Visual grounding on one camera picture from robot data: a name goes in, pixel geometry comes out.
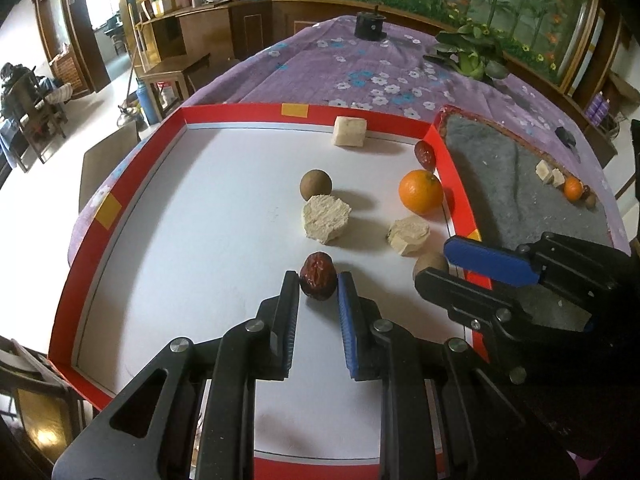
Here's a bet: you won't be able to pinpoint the brown longan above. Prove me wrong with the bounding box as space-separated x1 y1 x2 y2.
585 194 597 209
412 252 449 278

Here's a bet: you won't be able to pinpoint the orange mandarin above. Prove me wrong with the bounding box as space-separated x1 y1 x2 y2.
563 177 584 203
398 169 444 216

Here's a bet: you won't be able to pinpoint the wrinkled dark red jujube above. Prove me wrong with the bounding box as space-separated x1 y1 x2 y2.
299 252 337 301

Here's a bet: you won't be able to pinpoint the beige cake hexagon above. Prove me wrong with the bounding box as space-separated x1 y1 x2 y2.
302 195 352 245

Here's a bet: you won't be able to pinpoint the beige cake block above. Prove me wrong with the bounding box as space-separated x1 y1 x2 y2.
332 116 367 148

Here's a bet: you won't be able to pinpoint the brown longan fruit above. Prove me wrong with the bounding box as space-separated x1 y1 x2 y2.
299 169 333 202

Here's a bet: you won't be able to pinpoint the grey felt mat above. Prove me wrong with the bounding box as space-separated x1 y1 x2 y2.
433 105 614 334

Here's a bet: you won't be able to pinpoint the orange mandarin on mat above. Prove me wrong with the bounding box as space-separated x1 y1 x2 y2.
563 177 584 203

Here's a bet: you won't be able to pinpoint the brown longan on mat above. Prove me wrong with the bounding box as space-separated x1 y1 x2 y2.
585 194 597 209

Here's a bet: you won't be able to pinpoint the small black object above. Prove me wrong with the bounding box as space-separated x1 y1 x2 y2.
554 127 576 150

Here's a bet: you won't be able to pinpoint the purple bottles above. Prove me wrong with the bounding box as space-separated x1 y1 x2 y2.
586 91 610 127

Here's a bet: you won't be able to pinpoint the green leafy plant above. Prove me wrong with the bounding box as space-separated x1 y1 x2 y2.
423 24 509 84

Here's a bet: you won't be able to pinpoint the red white shallow box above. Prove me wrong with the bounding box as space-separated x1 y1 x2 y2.
49 104 478 479

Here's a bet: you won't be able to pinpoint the dark wooden stool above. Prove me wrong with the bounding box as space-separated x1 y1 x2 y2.
78 122 140 211

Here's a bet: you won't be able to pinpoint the black cylindrical object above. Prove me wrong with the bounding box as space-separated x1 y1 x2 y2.
354 6 386 41

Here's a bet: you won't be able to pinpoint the purple floral tablecloth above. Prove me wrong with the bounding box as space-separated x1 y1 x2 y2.
67 13 633 266

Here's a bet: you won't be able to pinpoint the blue water bottle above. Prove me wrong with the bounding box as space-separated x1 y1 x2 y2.
136 79 158 126

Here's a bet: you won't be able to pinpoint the wooden side table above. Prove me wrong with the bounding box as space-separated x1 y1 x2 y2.
137 53 210 124

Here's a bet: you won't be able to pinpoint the seated person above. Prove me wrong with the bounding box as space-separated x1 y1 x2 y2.
1 63 43 122

